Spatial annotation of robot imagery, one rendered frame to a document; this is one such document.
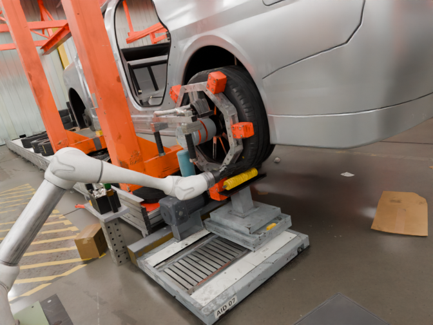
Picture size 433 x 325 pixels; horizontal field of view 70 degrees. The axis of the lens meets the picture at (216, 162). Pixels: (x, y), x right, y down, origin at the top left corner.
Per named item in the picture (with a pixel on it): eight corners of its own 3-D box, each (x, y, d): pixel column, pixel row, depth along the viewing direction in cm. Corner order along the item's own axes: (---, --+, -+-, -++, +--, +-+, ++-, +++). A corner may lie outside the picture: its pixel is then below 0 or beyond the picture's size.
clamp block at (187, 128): (202, 129, 161) (200, 118, 160) (187, 133, 156) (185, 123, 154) (196, 128, 165) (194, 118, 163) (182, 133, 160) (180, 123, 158)
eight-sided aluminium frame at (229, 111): (249, 175, 175) (230, 77, 160) (240, 179, 172) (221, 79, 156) (194, 164, 217) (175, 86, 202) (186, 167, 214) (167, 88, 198)
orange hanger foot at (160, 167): (208, 159, 244) (199, 116, 234) (150, 184, 215) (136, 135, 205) (196, 157, 257) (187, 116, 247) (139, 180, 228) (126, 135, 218)
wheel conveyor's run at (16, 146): (102, 162, 553) (96, 141, 542) (51, 180, 504) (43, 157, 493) (35, 142, 1081) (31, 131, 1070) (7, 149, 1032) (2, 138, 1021)
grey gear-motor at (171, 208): (225, 221, 235) (216, 178, 225) (180, 249, 211) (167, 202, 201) (211, 216, 249) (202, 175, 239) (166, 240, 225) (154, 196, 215)
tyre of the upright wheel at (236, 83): (297, 104, 165) (220, 44, 194) (267, 115, 152) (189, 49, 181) (258, 184, 211) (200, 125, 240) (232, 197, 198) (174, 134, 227)
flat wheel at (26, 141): (57, 140, 769) (54, 131, 762) (29, 148, 722) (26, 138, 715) (46, 140, 811) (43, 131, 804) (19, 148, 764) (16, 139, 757)
